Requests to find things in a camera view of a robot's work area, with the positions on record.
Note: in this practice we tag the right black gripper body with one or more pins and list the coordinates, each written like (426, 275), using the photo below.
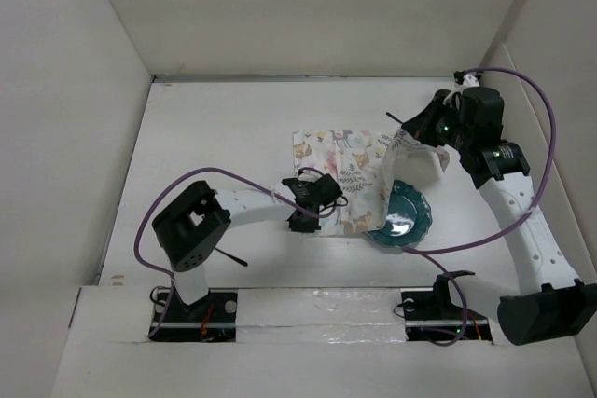
(451, 129)

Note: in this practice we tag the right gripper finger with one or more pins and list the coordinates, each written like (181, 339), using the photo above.
(437, 109)
(422, 129)

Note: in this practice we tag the floral animal print napkin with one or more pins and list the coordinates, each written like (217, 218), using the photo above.
(365, 164)

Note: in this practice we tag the teal ceramic plate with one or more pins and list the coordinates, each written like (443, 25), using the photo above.
(408, 218)

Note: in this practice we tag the black metal spoon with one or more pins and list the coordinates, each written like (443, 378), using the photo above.
(394, 118)

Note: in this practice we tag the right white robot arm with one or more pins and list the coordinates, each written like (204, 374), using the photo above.
(550, 300)

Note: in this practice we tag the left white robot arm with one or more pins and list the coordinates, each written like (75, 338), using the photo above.
(192, 225)

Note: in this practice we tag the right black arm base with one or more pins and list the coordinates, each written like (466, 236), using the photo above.
(430, 315)

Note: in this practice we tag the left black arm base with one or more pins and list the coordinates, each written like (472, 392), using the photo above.
(211, 320)

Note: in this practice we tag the black metal fork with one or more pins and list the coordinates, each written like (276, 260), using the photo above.
(234, 258)

